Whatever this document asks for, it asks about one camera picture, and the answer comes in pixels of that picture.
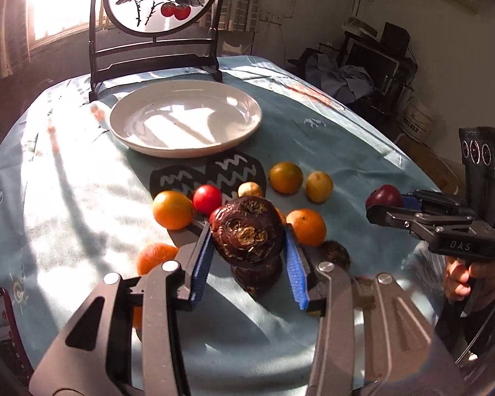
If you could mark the red tomato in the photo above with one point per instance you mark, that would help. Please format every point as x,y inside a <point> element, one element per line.
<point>207,199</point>

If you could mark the white plastic bucket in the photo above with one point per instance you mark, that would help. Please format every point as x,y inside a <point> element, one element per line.
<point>417,120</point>

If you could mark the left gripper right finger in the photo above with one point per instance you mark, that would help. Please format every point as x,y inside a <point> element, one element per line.
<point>372,339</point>

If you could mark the small tan walnut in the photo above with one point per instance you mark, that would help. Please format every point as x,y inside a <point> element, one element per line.
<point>250,188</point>

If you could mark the small yellow lemon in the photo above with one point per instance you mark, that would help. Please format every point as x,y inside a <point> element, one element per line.
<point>318,187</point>

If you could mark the textured orange mandarin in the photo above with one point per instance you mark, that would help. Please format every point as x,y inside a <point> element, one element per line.
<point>154,254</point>

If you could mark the person's right hand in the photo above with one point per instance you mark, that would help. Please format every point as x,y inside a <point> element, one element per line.
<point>476,281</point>

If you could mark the phone with red case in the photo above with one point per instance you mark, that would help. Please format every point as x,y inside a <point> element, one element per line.
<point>12,351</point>

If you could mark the teal patterned tablecloth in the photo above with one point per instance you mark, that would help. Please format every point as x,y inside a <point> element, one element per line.
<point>76,204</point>

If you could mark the white round plate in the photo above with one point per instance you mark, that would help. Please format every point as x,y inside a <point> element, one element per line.
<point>184,118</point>

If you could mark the black framed painted screen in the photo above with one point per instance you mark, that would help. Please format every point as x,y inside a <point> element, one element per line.
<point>157,24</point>

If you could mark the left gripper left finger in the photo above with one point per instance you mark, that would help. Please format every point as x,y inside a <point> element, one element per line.
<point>124,339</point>

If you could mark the large dark wrinkled fruit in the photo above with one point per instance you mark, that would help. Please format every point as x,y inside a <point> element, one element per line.
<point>247,231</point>

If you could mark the yellow-orange citrus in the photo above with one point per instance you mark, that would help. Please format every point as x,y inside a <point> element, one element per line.
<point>286,178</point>

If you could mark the small dark wrinkled fruit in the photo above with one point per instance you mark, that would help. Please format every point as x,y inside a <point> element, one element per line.
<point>336,253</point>

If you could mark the dark red plum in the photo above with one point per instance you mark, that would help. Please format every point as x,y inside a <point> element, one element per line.
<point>385,195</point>

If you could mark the large yellow-orange orange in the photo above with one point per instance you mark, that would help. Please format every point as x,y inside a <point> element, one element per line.
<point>173,210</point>

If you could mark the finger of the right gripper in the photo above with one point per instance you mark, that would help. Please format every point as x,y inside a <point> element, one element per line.
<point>436,203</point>
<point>419,222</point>

